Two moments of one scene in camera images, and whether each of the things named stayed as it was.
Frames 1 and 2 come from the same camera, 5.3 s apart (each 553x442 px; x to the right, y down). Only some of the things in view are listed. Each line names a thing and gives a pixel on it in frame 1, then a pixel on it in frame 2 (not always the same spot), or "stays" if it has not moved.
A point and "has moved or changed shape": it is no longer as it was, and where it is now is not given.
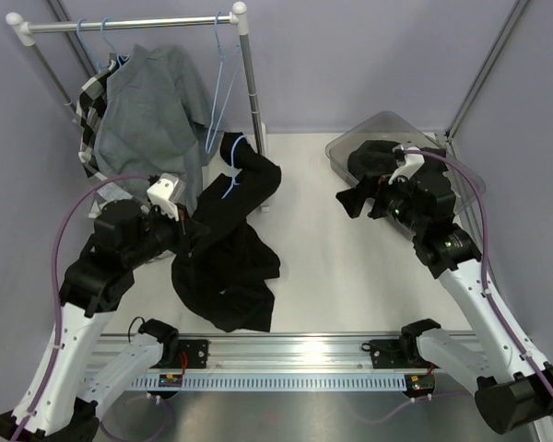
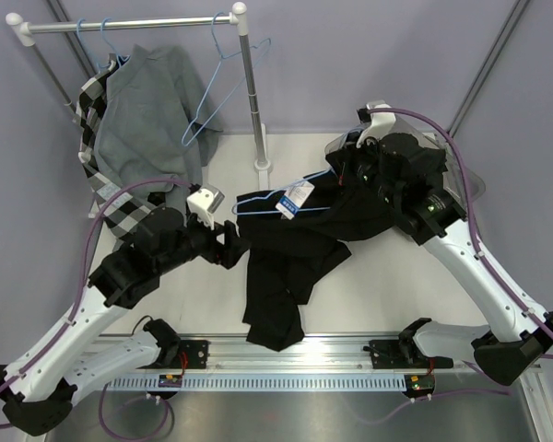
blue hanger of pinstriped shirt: x=235 y=52 has moved or changed shape
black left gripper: x=185 y=236 → x=233 y=247
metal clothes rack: x=238 y=16 stays
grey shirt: x=153 y=121 stays
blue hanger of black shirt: x=232 y=168 → x=291 y=183
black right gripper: x=354 y=199 → x=348 y=159
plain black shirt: x=226 y=272 → x=295 y=233
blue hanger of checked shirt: x=78 y=33 stays
